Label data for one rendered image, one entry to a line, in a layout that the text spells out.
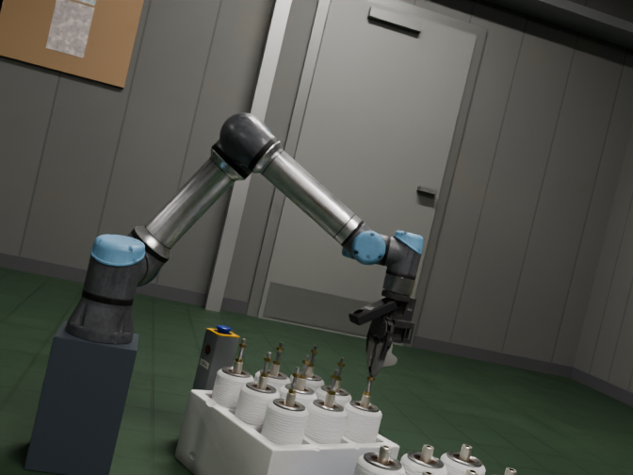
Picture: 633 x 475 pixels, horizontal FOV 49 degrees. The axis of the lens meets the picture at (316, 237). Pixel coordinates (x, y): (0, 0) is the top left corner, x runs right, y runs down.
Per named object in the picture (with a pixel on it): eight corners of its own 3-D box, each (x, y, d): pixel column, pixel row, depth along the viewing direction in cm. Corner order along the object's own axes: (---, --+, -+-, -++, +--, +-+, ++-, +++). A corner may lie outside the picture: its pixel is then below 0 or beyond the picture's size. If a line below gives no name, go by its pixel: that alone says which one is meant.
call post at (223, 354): (191, 447, 187) (218, 335, 186) (180, 436, 192) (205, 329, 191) (214, 446, 191) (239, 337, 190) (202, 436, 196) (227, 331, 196)
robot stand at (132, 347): (23, 469, 150) (53, 335, 149) (37, 440, 167) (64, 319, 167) (107, 481, 154) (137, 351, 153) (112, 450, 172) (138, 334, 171)
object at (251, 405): (242, 450, 173) (258, 381, 172) (271, 466, 167) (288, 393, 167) (216, 456, 165) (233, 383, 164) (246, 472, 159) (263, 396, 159)
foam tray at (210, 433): (253, 532, 146) (273, 450, 146) (173, 456, 177) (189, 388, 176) (383, 515, 170) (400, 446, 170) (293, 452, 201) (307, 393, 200)
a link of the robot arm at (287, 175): (235, 94, 153) (399, 240, 153) (242, 103, 164) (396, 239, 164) (201, 133, 154) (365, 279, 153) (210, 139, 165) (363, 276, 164)
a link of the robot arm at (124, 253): (73, 289, 154) (87, 231, 154) (94, 285, 167) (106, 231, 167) (125, 303, 154) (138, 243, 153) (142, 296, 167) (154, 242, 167)
